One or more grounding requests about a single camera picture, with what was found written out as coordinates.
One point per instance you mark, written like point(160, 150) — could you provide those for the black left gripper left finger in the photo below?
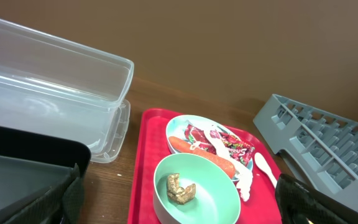
point(59, 203)

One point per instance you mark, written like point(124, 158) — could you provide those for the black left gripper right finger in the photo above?
point(301, 204)

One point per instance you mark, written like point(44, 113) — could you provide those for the white napkin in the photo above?
point(243, 174)

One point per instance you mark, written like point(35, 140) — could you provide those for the white plastic spoon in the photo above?
point(262, 164)

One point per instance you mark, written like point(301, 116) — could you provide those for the green bowl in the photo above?
point(216, 199)

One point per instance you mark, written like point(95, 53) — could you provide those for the brown walnut food scrap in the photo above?
point(177, 193)

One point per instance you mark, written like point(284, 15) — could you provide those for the red snack wrapper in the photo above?
point(238, 149)

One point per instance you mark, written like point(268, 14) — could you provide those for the orange carrot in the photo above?
point(184, 147)

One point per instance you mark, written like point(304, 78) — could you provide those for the light blue plate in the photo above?
point(176, 127)

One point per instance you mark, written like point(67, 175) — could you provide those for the black food waste tray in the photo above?
point(31, 162)

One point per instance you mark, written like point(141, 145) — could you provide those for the grey dishwasher rack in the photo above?
point(322, 144)

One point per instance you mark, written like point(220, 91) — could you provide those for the clear plastic waste bin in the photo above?
point(56, 87)

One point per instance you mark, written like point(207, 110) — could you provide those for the red serving tray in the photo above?
point(152, 148)

